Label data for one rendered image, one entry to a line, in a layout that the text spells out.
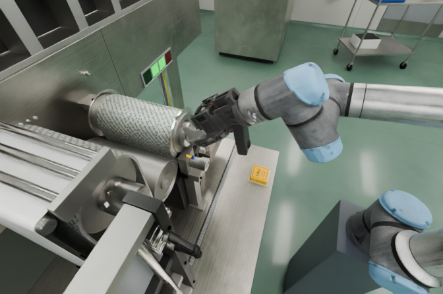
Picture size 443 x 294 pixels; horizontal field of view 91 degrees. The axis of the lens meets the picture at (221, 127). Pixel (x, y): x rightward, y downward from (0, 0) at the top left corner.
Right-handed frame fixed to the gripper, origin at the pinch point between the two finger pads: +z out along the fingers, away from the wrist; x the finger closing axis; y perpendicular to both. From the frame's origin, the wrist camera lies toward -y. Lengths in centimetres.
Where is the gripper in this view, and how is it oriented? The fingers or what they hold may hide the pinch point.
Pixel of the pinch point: (192, 138)
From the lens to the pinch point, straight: 60.2
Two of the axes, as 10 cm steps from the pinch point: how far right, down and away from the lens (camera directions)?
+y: -6.0, -6.9, -4.0
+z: -7.3, 2.7, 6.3
